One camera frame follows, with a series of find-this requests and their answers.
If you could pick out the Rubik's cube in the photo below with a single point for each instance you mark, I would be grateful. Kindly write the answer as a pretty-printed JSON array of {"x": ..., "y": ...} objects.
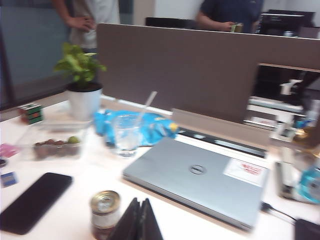
[{"x": 32, "y": 112}]

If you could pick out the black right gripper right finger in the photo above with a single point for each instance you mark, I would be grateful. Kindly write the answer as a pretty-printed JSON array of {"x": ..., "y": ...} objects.
[{"x": 148, "y": 225}]

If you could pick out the blue tape roll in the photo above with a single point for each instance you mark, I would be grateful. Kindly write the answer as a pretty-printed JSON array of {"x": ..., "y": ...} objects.
[{"x": 311, "y": 183}]

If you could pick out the silver Dell laptop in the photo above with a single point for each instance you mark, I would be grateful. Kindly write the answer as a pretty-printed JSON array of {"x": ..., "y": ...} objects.
[{"x": 200, "y": 180}]

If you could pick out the clear plastic cup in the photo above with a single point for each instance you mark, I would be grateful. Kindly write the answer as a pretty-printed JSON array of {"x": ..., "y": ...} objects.
[{"x": 126, "y": 137}]

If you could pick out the grey stapler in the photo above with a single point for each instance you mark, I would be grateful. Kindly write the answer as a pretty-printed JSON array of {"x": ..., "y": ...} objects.
[{"x": 287, "y": 175}]

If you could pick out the black flat object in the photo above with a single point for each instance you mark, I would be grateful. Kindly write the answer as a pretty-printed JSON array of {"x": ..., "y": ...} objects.
[{"x": 308, "y": 230}]

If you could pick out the black printer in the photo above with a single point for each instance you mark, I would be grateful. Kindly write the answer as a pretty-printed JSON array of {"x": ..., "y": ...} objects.
[{"x": 287, "y": 22}]

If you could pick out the blue plastic snack bag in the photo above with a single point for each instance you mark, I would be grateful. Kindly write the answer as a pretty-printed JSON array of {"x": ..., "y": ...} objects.
[{"x": 155, "y": 127}]

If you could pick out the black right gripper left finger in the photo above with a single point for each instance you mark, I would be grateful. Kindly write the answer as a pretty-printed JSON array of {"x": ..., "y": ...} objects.
[{"x": 128, "y": 222}]

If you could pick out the red tomato can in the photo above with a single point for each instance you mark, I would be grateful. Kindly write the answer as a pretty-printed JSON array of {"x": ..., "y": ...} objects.
[
  {"x": 105, "y": 207},
  {"x": 102, "y": 232}
]

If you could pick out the clear plastic fruit container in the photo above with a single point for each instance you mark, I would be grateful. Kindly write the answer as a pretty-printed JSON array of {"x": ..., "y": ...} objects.
[{"x": 55, "y": 140}]

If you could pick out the green potted plant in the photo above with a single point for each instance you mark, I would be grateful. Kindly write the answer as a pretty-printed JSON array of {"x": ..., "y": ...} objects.
[{"x": 78, "y": 65}]

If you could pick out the person in dark shirt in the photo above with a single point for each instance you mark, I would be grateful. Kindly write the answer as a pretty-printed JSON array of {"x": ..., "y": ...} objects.
[{"x": 227, "y": 15}]

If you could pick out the pink card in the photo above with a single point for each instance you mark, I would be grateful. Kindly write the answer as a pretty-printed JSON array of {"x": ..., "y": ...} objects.
[{"x": 8, "y": 150}]

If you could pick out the person in white shirt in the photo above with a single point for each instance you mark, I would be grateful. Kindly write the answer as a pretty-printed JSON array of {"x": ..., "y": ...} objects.
[{"x": 85, "y": 20}]

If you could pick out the green round fruit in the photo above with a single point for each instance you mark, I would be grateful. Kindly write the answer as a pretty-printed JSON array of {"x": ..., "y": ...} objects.
[{"x": 74, "y": 140}]

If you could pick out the clear drinking straw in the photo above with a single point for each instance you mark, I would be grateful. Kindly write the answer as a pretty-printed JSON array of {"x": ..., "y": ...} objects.
[{"x": 147, "y": 107}]

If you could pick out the brown desk divider panel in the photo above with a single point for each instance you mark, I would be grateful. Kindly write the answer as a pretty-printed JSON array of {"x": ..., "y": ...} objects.
[{"x": 180, "y": 72}]

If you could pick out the white small frame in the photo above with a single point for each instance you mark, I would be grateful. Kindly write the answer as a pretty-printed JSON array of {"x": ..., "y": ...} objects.
[{"x": 283, "y": 131}]

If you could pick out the white plant pot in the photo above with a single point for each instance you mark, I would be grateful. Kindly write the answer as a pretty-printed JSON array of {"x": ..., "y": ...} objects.
[{"x": 83, "y": 102}]

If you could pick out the black smartphone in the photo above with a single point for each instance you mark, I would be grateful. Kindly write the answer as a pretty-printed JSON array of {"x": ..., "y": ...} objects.
[{"x": 35, "y": 202}]

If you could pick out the brown round fruit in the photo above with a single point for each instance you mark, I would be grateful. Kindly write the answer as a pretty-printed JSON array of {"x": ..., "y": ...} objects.
[
  {"x": 39, "y": 144},
  {"x": 51, "y": 142},
  {"x": 60, "y": 143}
]

